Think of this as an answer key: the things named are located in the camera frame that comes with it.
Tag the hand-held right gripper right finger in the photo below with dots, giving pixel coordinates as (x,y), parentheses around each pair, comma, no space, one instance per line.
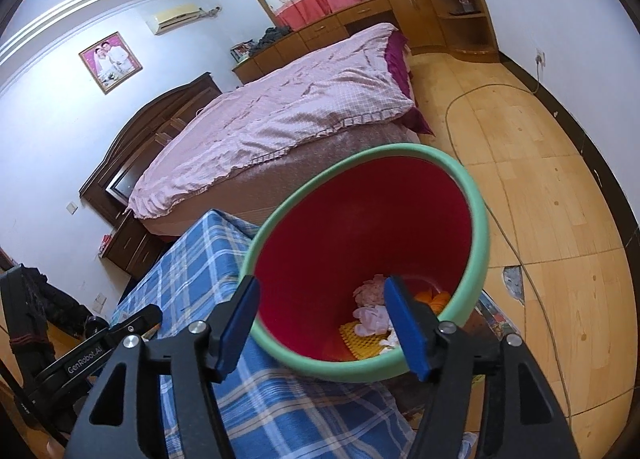
(407,329)

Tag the red items on nightstand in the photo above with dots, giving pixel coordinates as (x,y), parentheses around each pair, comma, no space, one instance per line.
(106,245)

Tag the colourful printed box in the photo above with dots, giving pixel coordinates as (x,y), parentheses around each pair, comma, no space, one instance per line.
(495,316)

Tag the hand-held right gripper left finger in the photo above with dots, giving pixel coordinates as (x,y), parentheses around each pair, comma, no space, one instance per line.
(240,319)

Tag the white wall socket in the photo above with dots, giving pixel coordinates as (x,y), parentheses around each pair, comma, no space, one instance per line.
(540,57)
(101,301)

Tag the pink checked blanket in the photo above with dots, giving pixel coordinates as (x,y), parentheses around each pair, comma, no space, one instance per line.
(280,114)

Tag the dark wooden headboard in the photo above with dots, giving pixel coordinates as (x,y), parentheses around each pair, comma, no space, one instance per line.
(150,129)

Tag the white light switch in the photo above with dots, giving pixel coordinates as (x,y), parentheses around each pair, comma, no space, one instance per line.
(73,207)

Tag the dark wooden nightstand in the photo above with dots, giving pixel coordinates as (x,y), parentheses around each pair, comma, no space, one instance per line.
(135,245)

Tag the wall air conditioner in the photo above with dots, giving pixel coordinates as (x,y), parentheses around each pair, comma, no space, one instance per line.
(175,19)

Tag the wooden cabinet row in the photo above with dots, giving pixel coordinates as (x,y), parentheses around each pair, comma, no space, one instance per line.
(420,4)

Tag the brown bed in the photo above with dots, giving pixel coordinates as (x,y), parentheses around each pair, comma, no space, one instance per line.
(320,151)

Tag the red bin with green rim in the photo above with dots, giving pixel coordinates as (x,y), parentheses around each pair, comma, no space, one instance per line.
(360,219)

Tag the dark clothes pile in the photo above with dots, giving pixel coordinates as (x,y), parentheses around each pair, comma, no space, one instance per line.
(270,39)

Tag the orange wrapper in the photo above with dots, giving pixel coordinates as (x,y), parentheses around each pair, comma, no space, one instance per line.
(432,300)

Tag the row of books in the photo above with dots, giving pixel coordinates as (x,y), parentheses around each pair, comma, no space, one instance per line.
(242,50)

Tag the blue plaid tablecloth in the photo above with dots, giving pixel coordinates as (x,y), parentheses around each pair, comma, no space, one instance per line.
(200,264)

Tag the black hanging jacket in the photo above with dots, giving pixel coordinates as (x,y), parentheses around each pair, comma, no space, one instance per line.
(65,304)

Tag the framed portrait picture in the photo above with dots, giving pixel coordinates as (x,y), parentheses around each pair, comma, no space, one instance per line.
(111,62)

